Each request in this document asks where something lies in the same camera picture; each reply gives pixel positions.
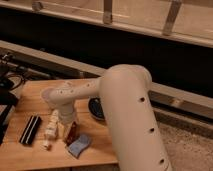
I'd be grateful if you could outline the dark red pepper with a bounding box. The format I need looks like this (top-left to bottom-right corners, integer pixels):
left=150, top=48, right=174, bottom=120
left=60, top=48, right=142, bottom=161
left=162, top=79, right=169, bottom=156
left=66, top=122, right=77, bottom=145

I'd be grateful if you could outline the blue sponge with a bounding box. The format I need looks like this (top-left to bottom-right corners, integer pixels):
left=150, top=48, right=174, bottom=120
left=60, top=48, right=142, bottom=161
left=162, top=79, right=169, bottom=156
left=68, top=134, right=91, bottom=158

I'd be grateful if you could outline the metal window frame rail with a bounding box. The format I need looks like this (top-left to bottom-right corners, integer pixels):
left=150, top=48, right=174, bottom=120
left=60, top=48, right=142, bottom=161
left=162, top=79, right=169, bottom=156
left=0, top=0, right=213, bottom=48

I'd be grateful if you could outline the black white striped block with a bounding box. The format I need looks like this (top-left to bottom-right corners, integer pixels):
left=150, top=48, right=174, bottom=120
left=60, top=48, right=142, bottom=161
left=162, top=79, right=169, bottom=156
left=19, top=115, right=42, bottom=145

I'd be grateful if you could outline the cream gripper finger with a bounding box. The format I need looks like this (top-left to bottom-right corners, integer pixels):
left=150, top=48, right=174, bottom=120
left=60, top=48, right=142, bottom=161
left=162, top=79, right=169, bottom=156
left=63, top=123, right=74, bottom=141

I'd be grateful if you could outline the black equipment with cables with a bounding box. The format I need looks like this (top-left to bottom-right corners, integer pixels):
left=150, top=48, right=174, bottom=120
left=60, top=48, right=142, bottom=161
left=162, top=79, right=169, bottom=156
left=0, top=53, right=26, bottom=145

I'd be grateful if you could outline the white plastic bottle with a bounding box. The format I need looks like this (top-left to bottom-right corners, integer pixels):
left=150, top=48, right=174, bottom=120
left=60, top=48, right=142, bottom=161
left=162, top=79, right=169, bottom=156
left=43, top=110, right=59, bottom=150

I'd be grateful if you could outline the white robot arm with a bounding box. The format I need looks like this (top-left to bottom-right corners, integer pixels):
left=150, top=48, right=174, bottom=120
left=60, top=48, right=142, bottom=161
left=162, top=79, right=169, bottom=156
left=41, top=64, right=173, bottom=171

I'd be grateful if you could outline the black ceramic bowl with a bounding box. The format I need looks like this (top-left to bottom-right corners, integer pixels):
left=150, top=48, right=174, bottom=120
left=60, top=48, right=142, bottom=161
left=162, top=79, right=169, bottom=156
left=88, top=98, right=105, bottom=120

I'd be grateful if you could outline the translucent plastic cup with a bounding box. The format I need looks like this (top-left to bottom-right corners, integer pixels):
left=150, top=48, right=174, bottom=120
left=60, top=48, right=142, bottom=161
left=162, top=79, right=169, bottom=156
left=41, top=89, right=50, bottom=105

